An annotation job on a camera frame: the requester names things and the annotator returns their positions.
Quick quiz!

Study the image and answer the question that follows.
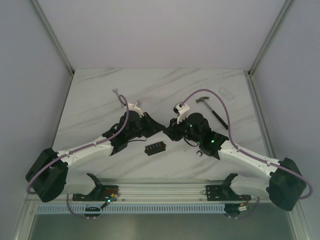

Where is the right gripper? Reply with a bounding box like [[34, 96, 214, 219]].
[[163, 114, 202, 145]]

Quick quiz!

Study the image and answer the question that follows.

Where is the black fuse box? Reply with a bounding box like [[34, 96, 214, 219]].
[[144, 141, 166, 156]]

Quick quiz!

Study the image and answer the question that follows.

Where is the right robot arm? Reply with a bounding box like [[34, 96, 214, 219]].
[[163, 112, 307, 211]]

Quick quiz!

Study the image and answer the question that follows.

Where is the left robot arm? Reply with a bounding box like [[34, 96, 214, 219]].
[[25, 110, 165, 203]]

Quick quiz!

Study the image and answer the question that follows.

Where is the clear plastic fuse box cover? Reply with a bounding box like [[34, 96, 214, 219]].
[[218, 87, 235, 102]]

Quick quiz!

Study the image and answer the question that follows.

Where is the silver combination wrench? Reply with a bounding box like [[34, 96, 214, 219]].
[[196, 150, 203, 157]]

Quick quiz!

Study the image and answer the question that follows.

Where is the small silver wrench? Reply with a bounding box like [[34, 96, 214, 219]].
[[112, 88, 125, 108]]

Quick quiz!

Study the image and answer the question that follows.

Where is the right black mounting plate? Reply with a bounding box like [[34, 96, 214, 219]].
[[204, 185, 252, 202]]

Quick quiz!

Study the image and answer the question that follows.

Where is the black mounting plate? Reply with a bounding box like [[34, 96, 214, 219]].
[[72, 185, 119, 202], [204, 185, 252, 202]]

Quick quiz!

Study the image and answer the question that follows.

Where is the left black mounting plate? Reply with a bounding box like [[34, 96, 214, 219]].
[[72, 185, 119, 202]]

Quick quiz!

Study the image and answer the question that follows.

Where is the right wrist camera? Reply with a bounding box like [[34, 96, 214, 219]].
[[173, 103, 190, 125]]

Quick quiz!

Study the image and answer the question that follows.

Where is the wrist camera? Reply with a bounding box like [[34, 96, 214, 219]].
[[173, 103, 190, 125], [128, 100, 144, 118]]

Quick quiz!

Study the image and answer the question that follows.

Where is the black handled claw hammer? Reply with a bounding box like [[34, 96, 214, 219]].
[[195, 96, 229, 130]]

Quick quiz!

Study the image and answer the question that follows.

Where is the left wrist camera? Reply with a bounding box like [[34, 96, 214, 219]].
[[128, 100, 144, 118]]

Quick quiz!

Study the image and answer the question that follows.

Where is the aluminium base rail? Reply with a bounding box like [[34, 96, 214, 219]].
[[27, 176, 298, 205]]

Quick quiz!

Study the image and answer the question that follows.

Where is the right aluminium frame post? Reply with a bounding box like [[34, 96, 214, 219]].
[[247, 0, 295, 76]]

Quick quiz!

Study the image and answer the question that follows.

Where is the aluminium frame post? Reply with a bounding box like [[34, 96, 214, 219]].
[[247, 0, 295, 76], [31, 0, 75, 76]]

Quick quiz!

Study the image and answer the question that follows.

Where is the slotted cable duct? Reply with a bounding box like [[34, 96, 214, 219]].
[[35, 203, 226, 215]]

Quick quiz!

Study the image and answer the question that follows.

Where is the left aluminium frame post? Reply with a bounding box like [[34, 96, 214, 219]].
[[31, 0, 75, 76]]

